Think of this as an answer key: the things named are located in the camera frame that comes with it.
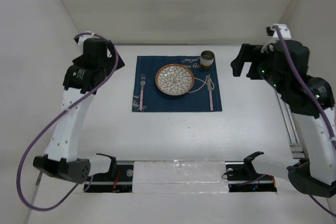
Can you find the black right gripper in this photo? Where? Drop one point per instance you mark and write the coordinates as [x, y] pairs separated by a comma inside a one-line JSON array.
[[249, 53]]

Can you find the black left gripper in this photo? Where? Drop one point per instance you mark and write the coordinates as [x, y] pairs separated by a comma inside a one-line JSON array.
[[112, 61]]

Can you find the pink handled fork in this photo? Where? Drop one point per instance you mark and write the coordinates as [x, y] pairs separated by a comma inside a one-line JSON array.
[[142, 91]]

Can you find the white cup with cork base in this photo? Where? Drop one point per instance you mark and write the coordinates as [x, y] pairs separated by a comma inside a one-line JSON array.
[[207, 59]]

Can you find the pink handled knife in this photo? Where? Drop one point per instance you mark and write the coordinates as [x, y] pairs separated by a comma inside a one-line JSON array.
[[209, 86]]

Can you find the floral patterned ceramic bowl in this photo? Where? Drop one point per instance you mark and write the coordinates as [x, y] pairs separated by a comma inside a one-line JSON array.
[[174, 79]]

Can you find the dark blue cloth placemat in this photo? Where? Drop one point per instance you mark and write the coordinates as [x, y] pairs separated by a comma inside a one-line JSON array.
[[197, 100]]

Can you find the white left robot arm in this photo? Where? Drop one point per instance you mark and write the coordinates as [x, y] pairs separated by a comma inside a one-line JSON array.
[[88, 72]]

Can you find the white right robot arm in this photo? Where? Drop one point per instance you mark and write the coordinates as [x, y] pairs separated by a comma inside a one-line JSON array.
[[283, 64]]

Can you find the aluminium rail on right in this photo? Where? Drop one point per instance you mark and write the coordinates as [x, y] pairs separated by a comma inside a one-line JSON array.
[[294, 142]]

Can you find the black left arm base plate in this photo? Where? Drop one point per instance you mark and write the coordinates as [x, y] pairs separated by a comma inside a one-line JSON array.
[[120, 181]]

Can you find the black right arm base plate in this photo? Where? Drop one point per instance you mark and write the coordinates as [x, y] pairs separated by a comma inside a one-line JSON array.
[[243, 178]]

